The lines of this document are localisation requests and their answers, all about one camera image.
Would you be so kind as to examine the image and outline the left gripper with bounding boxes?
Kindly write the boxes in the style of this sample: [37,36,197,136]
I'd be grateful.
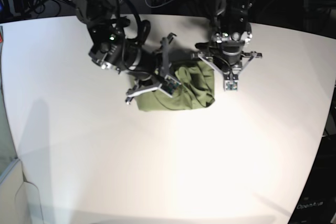
[197,51,263,81]

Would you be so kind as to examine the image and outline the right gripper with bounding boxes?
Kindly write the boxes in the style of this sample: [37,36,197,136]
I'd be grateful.
[125,33,176,104]

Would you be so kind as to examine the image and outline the green T-shirt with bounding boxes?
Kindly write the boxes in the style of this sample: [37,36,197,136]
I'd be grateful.
[136,60,215,112]

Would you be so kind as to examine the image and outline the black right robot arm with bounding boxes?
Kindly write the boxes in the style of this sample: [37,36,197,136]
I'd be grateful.
[73,0,181,103]

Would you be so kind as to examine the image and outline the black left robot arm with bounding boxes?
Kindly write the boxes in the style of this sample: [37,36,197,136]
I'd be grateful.
[195,0,263,90]

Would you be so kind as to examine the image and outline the black OpenArm base box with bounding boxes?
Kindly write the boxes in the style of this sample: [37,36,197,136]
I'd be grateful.
[288,136,335,223]

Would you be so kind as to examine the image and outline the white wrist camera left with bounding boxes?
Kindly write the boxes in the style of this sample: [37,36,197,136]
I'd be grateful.
[224,79,239,91]

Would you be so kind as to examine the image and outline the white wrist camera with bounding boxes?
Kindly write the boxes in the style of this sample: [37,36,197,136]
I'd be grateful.
[160,76,181,98]
[224,79,239,91]

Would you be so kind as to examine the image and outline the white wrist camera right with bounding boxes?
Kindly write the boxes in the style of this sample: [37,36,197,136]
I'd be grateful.
[160,76,181,98]

